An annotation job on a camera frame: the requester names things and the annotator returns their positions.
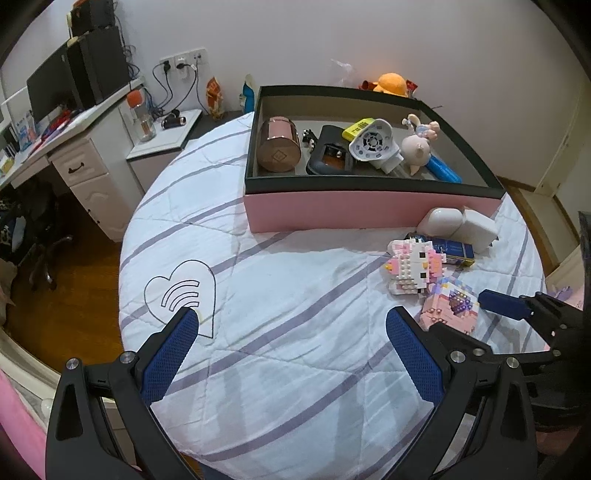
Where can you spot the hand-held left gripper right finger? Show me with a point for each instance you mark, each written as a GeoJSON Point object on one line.
{"type": "Point", "coordinates": [415, 360]}

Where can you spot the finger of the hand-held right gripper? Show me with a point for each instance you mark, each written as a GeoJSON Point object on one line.
{"type": "Point", "coordinates": [466, 340]}
{"type": "Point", "coordinates": [503, 303]}

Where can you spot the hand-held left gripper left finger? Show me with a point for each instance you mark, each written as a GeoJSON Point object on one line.
{"type": "Point", "coordinates": [171, 360]}

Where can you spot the pink block house model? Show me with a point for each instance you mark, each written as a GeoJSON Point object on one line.
{"type": "Point", "coordinates": [448, 309]}

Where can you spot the blue highlighter pen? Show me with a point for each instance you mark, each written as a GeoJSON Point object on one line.
{"type": "Point", "coordinates": [445, 171]}

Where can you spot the pink box with black rim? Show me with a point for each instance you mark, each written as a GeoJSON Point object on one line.
{"type": "Point", "coordinates": [346, 212]}

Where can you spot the pig doll figurine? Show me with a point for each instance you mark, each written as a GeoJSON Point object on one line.
{"type": "Point", "coordinates": [415, 150]}

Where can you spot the white mini fan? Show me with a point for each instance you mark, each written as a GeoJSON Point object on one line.
{"type": "Point", "coordinates": [374, 143]}

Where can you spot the black rectangular case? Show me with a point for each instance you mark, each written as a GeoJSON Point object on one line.
{"type": "Point", "coordinates": [330, 157]}

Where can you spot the yellow small box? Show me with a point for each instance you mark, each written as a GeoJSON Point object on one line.
{"type": "Point", "coordinates": [358, 130]}

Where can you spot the rose gold cylinder tin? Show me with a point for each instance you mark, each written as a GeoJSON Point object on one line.
{"type": "Point", "coordinates": [277, 143]}

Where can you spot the small black clip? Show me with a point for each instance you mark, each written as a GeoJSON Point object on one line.
{"type": "Point", "coordinates": [308, 137]}

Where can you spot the dark blue tin box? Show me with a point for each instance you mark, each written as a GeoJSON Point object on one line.
{"type": "Point", "coordinates": [457, 251]}

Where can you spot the white charger block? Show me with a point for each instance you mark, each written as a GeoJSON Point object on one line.
{"type": "Point", "coordinates": [480, 228]}

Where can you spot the white cat block figure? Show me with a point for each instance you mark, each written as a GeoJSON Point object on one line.
{"type": "Point", "coordinates": [413, 265]}

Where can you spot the white earbuds case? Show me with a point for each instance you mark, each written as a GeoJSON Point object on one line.
{"type": "Point", "coordinates": [441, 224]}

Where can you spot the pink bedding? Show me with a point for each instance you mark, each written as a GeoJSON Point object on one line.
{"type": "Point", "coordinates": [18, 424]}

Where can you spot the white door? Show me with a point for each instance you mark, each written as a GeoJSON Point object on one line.
{"type": "Point", "coordinates": [565, 147]}

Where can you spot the white desk with drawers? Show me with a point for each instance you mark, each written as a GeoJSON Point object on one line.
{"type": "Point", "coordinates": [87, 184]}

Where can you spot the black office chair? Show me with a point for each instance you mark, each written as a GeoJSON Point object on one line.
{"type": "Point", "coordinates": [37, 217]}

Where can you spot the leopard print cloth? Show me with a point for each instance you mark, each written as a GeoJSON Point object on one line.
{"type": "Point", "coordinates": [7, 217]}

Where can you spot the white nightstand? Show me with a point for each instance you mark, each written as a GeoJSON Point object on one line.
{"type": "Point", "coordinates": [161, 138]}

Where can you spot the small black cylindrical device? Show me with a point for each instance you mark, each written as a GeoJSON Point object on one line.
{"type": "Point", "coordinates": [173, 122]}

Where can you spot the bottle with orange cap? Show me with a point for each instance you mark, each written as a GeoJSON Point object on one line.
{"type": "Point", "coordinates": [142, 117]}

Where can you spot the orange octopus plush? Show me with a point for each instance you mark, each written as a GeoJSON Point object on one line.
{"type": "Point", "coordinates": [392, 83]}

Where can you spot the red booklet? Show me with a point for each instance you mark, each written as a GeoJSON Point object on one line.
{"type": "Point", "coordinates": [57, 122]}

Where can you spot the red snack packet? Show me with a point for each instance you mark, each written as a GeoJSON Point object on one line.
{"type": "Point", "coordinates": [214, 97]}

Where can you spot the blue box on desk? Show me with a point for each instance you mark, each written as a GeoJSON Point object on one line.
{"type": "Point", "coordinates": [25, 129]}

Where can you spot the white and blue bottle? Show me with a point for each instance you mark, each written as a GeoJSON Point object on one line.
{"type": "Point", "coordinates": [248, 94]}

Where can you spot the clear plastic bag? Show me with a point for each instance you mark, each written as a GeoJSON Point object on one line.
{"type": "Point", "coordinates": [341, 67]}

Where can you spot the black computer monitor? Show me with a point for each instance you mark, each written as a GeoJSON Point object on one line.
{"type": "Point", "coordinates": [48, 87]}

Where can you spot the black computer tower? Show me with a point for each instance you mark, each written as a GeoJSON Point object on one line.
{"type": "Point", "coordinates": [99, 64]}

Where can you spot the black box on tower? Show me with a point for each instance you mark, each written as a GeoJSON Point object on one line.
{"type": "Point", "coordinates": [94, 14]}

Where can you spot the white wall outlets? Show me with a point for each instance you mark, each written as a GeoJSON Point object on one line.
{"type": "Point", "coordinates": [182, 59]}

